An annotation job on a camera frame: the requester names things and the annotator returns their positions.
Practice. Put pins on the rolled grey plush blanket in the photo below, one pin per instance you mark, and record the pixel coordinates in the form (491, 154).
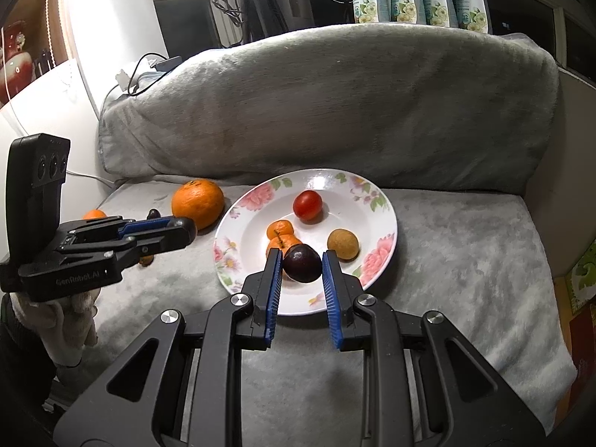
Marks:
(326, 102)

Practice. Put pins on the spread grey plush blanket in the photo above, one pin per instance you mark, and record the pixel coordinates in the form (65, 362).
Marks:
(465, 265)

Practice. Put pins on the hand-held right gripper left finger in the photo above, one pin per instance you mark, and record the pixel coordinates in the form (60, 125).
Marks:
(274, 288)

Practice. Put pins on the red white ceramic vase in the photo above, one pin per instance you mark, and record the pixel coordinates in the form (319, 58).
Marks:
(16, 56)

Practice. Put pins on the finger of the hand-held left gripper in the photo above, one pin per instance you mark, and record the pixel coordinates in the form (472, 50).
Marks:
(149, 247)
(144, 227)

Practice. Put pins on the large bumpy orange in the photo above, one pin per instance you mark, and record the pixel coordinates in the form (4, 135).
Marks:
(198, 205)

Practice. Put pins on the red orange carton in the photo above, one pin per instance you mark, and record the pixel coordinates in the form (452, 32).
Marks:
(584, 349)

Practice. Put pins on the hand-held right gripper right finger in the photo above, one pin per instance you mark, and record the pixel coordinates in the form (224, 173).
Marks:
(331, 298)

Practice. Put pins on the brown kiwi fruit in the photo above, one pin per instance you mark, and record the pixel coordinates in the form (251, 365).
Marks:
(146, 262)
(343, 244)

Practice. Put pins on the large smooth orange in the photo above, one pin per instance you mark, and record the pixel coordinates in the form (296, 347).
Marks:
(94, 214)

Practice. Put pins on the dark purple plum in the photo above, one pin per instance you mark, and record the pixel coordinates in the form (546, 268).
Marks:
(302, 263)
(152, 214)

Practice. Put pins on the person's left hand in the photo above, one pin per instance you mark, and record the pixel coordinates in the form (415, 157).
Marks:
(65, 330)

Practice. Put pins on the white floral plate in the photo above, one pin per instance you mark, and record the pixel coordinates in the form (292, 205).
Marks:
(251, 223)

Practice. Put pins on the person's left forearm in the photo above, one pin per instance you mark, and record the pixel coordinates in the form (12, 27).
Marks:
(23, 363)

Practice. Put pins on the green printed carton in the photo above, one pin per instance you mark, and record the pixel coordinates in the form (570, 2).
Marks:
(584, 279)

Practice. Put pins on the white plastic device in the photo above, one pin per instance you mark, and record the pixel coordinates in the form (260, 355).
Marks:
(125, 78)

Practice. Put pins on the small orange mandarin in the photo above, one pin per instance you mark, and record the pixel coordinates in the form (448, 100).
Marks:
(279, 228)
(292, 243)

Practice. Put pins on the grey power adapter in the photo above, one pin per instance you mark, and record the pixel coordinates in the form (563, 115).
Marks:
(166, 63)

